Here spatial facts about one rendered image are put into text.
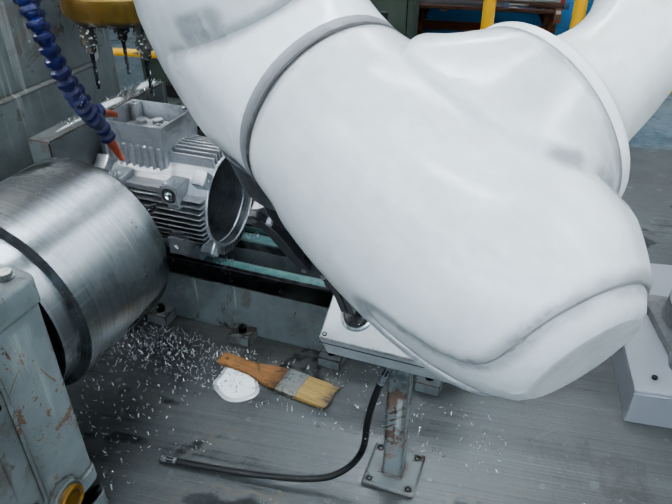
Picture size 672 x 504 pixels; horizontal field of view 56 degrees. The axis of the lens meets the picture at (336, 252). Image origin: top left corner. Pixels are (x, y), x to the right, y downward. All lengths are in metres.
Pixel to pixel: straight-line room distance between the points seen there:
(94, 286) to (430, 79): 0.58
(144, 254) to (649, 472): 0.72
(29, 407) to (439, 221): 0.57
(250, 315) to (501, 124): 0.87
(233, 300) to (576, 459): 0.57
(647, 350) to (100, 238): 0.79
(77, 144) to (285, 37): 0.78
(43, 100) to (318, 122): 0.94
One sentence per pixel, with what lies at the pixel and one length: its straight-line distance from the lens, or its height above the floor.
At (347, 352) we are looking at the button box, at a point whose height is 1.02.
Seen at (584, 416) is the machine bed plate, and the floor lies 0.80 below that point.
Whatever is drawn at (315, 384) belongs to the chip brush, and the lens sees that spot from 0.99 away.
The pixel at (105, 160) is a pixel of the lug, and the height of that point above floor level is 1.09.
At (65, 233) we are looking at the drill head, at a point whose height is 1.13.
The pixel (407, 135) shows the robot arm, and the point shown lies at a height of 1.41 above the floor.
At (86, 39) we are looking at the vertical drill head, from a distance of 1.03.
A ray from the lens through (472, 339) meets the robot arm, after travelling 0.23.
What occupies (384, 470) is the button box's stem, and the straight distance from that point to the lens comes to 0.88.
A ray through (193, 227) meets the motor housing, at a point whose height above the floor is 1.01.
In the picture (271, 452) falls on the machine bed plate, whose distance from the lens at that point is 0.92.
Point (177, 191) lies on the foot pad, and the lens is 0.97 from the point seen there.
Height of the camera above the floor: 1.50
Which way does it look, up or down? 33 degrees down
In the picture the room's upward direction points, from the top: straight up
